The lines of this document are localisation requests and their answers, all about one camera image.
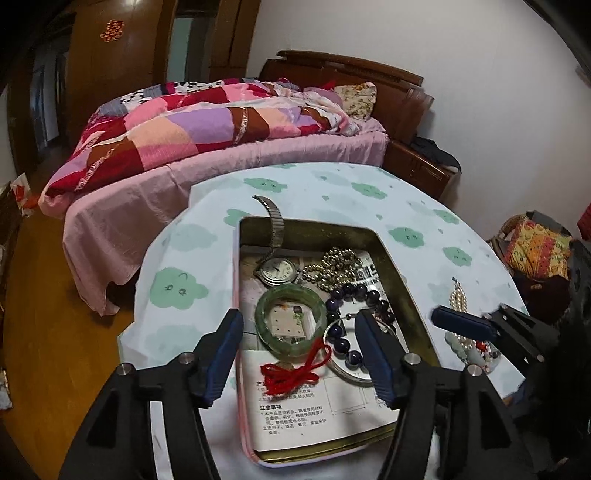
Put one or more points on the dark folded clothes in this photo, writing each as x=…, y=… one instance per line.
x=436, y=152

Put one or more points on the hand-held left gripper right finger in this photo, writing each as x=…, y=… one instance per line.
x=376, y=355

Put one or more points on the patchwork quilt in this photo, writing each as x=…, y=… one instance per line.
x=184, y=129

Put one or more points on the red paper decoration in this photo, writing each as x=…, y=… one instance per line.
x=111, y=30

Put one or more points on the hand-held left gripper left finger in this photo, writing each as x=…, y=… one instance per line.
x=221, y=355

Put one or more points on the wooden nightstand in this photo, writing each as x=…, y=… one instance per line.
x=420, y=173

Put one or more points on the wicker chair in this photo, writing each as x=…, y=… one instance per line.
x=501, y=230

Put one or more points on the red hanging garment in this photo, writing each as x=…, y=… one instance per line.
x=585, y=221

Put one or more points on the silver wristwatch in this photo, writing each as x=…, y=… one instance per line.
x=276, y=270

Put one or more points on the round table with cloud cloth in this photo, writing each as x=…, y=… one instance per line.
x=323, y=189

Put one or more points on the rectangular metal tin box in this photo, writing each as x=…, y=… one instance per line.
x=323, y=235

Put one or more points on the green jade bangle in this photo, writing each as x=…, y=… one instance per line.
x=263, y=323

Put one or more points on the wooden bed with pink sheet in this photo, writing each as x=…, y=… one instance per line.
x=258, y=161

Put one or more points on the yellow patterned cushion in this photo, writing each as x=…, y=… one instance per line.
x=535, y=249

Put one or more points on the printed paper sheet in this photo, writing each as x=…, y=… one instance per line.
x=300, y=424

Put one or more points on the white earring card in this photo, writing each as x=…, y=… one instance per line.
x=286, y=323

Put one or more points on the dark garment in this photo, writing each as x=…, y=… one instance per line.
x=545, y=295

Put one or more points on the pile of floor clutter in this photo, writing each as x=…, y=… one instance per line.
x=11, y=207

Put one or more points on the wooden wardrobe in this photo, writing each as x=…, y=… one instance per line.
x=124, y=64

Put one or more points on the floral pillow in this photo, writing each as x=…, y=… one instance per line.
x=358, y=99

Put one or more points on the silver bangle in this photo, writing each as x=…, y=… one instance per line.
x=351, y=376

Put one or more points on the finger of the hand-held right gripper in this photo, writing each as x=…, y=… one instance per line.
x=461, y=323

